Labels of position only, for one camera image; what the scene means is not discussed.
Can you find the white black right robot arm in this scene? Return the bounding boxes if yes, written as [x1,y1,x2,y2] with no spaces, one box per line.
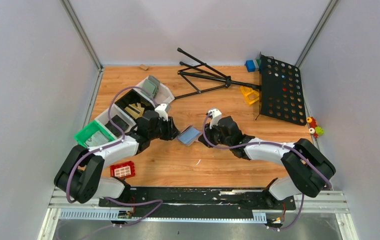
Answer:
[199,111,336,202]

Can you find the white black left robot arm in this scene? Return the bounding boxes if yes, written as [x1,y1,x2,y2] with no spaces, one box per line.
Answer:
[53,110,180,204]

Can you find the tan black item in bin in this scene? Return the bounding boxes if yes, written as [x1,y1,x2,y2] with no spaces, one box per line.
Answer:
[125,102,145,120]

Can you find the white bin near green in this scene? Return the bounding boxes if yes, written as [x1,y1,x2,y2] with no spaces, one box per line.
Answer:
[95,104,136,139]

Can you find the black plastic bin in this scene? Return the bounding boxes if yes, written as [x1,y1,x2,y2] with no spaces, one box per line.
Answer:
[114,89,155,120]

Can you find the grey green pouch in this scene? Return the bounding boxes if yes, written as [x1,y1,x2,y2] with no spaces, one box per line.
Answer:
[142,75,161,99]

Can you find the clear packet in green bin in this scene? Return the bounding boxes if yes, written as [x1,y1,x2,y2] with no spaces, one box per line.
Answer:
[85,131,109,148]

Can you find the green plastic bin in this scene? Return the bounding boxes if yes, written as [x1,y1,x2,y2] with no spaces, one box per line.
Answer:
[74,120,117,148]

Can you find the black folding tripod stand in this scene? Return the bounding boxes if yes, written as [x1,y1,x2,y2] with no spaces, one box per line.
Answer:
[174,47,262,100]

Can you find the small wooden block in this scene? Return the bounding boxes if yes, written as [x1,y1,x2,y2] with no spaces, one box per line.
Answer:
[139,64,149,71]

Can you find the black perforated music tray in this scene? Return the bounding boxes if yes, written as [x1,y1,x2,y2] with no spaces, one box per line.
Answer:
[258,54,307,126]

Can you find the blue toy block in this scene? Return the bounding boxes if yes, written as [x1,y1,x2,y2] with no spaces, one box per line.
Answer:
[245,59,261,73]

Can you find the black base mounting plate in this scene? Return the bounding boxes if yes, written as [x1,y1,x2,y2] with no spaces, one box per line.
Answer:
[98,186,297,220]

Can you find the red yellow toy piece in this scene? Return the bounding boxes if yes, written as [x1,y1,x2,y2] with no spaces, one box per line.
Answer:
[306,116,318,128]

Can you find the green white toy piece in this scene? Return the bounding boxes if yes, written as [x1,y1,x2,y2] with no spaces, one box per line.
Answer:
[309,126,324,138]

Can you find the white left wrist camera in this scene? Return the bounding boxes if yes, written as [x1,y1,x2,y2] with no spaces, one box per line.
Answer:
[155,103,170,122]

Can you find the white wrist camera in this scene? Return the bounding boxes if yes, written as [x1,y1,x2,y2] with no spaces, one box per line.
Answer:
[155,103,170,122]
[207,108,222,129]

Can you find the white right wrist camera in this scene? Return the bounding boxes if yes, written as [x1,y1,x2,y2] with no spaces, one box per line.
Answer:
[207,108,222,129]

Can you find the yellow toy frame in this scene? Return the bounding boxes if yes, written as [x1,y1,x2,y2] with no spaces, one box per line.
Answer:
[240,86,260,106]

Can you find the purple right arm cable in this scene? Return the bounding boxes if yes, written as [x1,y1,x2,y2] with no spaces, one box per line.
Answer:
[202,113,333,232]

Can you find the white slotted cable duct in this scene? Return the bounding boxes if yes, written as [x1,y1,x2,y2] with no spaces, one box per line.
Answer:
[59,208,268,224]

